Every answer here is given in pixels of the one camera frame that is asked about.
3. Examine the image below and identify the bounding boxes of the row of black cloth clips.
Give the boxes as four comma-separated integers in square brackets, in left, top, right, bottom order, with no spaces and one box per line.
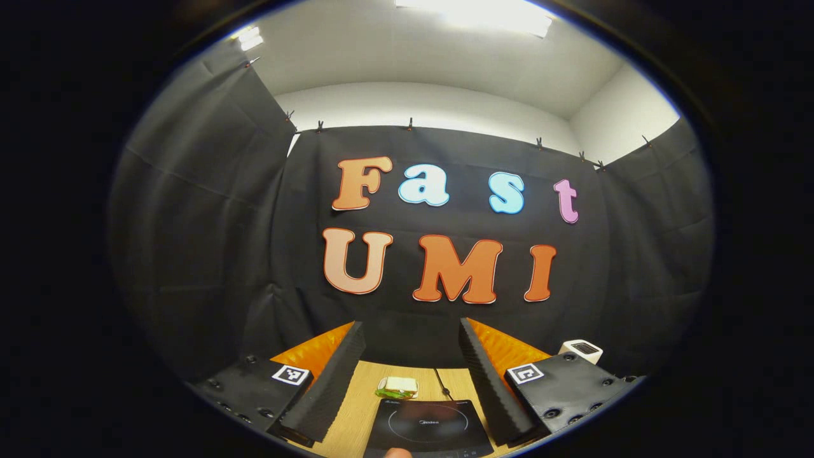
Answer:
[244,56,652,172]

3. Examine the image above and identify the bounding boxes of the white toaster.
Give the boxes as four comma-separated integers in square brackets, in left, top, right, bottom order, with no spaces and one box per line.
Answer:
[558,339,604,365]

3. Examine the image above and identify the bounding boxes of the large ceiling light panel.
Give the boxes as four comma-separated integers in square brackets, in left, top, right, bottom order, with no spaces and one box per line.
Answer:
[394,0,555,39]

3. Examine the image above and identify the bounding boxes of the sandwich with lettuce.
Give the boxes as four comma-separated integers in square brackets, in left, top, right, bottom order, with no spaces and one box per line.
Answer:
[375,377,420,400]

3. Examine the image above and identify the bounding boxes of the black induction cooktop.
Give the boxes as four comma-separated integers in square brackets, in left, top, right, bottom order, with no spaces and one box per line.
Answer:
[364,399,495,458]

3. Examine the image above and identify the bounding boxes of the small ceiling light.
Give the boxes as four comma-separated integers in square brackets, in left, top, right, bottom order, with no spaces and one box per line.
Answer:
[237,25,265,53]

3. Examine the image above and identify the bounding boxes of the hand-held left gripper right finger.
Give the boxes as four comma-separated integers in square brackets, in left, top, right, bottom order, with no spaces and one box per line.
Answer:
[459,317,644,448]

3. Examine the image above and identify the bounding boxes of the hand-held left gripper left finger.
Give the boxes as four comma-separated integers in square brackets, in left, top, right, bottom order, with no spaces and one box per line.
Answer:
[188,321,368,449]

